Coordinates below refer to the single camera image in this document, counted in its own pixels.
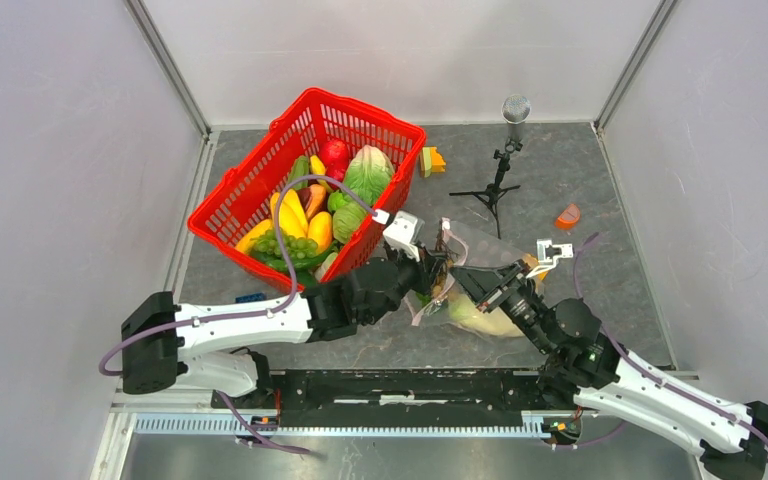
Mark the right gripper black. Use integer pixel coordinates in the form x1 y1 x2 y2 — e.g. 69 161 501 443
446 259 555 355

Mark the brown longan bunch toy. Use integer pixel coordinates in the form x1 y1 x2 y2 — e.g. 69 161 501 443
429 230 463 299

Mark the clear zip top bag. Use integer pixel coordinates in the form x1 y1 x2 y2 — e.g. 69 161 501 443
404 217 548 338

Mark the white long radish toy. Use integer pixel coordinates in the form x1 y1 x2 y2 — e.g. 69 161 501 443
448 294 524 338

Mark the napa cabbage toy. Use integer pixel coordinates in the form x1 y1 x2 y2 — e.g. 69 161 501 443
343 145 395 206

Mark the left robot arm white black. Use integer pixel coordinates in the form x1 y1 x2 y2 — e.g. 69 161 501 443
121 249 448 408

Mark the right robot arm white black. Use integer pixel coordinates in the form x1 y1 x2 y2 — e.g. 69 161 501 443
450 261 768 479

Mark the round green cabbage toy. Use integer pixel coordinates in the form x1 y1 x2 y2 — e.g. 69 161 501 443
332 202 368 244

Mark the orange slice toy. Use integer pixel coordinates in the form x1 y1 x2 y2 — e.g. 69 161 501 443
554 203 581 230

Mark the yellow mango toy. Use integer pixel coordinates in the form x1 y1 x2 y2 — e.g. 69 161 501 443
307 211 333 254

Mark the green grapes toy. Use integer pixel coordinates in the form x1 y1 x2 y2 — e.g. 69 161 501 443
251 229 319 260

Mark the orange sweet potato toy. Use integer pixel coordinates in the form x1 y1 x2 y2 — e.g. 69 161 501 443
298 183 328 220

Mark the small red apple toy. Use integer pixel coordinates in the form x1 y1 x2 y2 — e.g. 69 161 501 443
326 163 348 182

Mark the yellow banana bunch toy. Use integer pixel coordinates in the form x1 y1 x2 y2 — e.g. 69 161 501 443
270 189 308 238

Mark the green cucumber toy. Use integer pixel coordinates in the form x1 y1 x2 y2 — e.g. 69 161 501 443
288 155 310 190

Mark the blue toy brick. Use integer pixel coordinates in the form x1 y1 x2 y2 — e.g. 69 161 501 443
234 292 266 304

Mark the microphone on black tripod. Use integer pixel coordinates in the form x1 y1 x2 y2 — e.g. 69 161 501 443
449 94 531 238

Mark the red plastic basket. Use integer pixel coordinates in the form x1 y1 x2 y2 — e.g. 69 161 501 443
188 87 426 293

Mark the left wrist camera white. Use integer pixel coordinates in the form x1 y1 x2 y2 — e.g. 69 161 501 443
372 209 424 262

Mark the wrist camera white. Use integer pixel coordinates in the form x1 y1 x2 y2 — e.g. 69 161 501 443
372 209 424 262
527 239 574 278

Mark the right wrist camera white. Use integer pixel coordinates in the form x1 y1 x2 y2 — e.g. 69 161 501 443
527 239 574 278

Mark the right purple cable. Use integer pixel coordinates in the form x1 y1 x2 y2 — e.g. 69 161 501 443
549 231 768 465

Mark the purple cable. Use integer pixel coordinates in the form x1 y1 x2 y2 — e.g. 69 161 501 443
549 231 768 465
97 174 392 456

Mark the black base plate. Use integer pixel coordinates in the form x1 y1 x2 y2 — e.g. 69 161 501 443
232 368 576 428

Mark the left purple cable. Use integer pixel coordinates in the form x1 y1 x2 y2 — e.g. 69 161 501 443
97 174 392 456

